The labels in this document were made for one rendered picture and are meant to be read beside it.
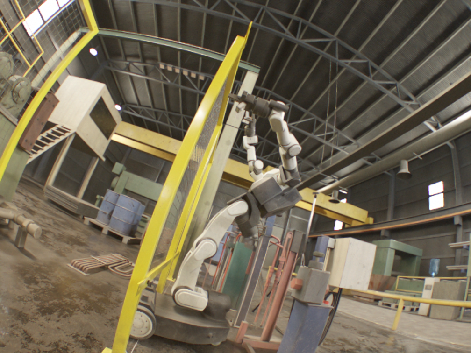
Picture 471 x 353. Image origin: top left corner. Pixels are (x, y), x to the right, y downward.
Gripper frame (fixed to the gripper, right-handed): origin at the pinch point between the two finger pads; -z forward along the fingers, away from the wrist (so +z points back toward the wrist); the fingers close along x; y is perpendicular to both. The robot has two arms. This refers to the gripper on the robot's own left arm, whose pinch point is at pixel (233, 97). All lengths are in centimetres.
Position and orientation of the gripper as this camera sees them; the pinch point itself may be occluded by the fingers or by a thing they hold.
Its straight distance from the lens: 110.4
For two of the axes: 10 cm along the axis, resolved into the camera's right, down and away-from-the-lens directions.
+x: 1.8, -2.8, -9.4
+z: 9.4, 3.4, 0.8
